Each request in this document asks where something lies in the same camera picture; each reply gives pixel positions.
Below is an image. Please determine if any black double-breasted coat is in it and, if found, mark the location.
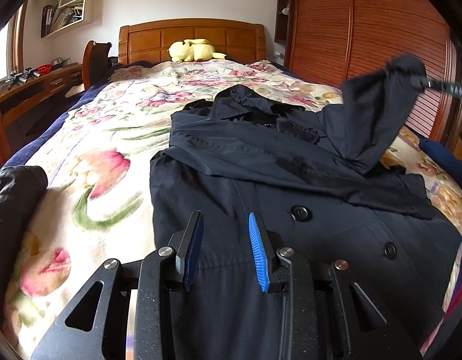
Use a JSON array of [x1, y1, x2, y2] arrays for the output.
[[150, 55, 462, 359]]

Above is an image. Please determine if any navy blue bed sheet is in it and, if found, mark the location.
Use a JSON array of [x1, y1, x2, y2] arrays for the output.
[[5, 77, 462, 194]]

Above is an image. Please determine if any floral bed blanket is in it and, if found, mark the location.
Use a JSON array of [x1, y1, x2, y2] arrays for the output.
[[2, 60, 462, 359]]

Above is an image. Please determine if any wooden louvred wardrobe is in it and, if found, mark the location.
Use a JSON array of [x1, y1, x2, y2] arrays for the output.
[[273, 0, 459, 143]]

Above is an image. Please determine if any dark grey folded garment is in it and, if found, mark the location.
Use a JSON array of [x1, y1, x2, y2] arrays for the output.
[[0, 166, 48, 313]]

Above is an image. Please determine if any wooden desk with cabinets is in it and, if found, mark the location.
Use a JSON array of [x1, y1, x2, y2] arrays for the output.
[[0, 63, 82, 167]]

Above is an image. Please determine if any wooden chair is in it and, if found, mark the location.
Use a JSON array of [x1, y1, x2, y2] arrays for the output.
[[81, 41, 111, 90]]

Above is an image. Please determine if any yellow plush toy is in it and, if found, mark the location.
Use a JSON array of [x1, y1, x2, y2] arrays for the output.
[[167, 39, 226, 62]]

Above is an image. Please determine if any red basket on desk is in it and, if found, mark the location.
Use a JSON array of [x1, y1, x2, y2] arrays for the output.
[[35, 63, 52, 76]]

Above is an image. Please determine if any wooden bed headboard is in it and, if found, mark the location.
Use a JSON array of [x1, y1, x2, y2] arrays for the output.
[[118, 17, 268, 66]]

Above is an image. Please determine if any window with wooden frame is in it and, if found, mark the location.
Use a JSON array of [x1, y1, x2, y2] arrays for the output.
[[0, 1, 28, 82]]

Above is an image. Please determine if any white wall shelf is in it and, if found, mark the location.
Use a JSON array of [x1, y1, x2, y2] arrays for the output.
[[35, 0, 94, 38]]

